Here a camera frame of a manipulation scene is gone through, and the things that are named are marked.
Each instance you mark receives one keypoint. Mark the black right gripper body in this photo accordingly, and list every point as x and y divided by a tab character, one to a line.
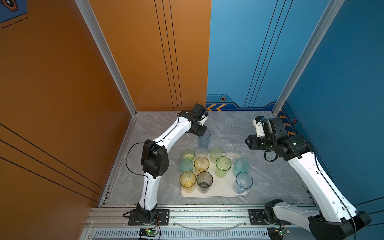
260	143

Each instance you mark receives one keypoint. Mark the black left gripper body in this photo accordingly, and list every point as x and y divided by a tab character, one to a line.
199	130

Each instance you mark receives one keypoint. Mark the blue tall cup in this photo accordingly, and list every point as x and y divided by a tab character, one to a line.
243	182
204	140

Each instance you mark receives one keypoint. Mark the clear dimpled small cup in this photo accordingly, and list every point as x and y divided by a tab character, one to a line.
201	152

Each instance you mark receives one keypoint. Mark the small green cup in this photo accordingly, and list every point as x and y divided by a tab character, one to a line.
188	155
214	154

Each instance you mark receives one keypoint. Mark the teal tall cup front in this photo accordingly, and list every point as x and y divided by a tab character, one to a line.
240	165

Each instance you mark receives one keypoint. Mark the teal tall cup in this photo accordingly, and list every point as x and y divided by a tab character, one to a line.
186	165
240	165

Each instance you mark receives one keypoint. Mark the clear faceted small cup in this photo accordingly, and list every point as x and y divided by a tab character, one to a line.
232	155

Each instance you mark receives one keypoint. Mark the amber tall cup back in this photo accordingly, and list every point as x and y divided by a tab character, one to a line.
201	164

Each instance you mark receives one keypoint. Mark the teal tall cup back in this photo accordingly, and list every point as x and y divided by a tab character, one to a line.
186	165

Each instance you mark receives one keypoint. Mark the green tall cup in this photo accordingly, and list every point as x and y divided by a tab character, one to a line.
223	165

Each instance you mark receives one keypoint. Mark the yellow tall cup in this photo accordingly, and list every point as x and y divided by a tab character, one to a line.
188	181

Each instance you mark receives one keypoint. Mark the grey smoky tall cup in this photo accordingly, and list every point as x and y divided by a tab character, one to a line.
204	181

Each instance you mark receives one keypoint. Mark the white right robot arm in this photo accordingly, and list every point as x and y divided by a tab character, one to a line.
337	218

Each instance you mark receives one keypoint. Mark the white rectangular tray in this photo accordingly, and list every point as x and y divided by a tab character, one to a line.
221	187

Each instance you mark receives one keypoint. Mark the right green circuit board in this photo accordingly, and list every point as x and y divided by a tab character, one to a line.
278	233

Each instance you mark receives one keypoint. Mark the green circuit board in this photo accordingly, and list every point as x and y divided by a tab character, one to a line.
148	234
278	233

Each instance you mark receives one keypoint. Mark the left green circuit board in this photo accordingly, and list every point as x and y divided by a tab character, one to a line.
148	234

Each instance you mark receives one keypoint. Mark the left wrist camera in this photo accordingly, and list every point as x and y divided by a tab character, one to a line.
203	120

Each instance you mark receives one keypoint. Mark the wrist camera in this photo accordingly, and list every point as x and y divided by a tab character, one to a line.
203	120
257	122

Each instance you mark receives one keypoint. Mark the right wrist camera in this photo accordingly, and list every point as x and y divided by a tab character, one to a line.
257	122

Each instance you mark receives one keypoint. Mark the clear tube on rail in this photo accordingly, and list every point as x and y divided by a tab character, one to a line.
209	228

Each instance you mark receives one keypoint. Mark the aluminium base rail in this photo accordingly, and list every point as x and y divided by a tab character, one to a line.
121	223

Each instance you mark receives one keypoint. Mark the right aluminium corner post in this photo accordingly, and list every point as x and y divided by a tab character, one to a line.
318	34

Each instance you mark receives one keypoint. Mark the aluminium corner post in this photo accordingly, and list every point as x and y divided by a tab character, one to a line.
318	34
101	42

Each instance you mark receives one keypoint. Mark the left aluminium corner post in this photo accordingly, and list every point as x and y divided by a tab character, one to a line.
101	42

